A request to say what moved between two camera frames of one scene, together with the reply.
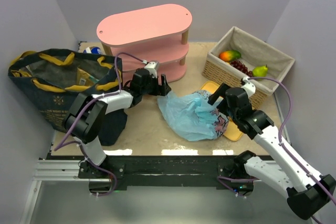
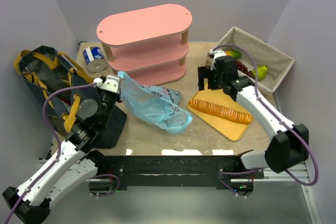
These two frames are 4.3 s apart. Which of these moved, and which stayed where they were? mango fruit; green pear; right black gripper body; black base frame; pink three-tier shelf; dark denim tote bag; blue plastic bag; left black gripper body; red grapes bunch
Moved: left black gripper body; dark denim tote bag; blue plastic bag; right black gripper body
Stayed: mango fruit; black base frame; red grapes bunch; green pear; pink three-tier shelf
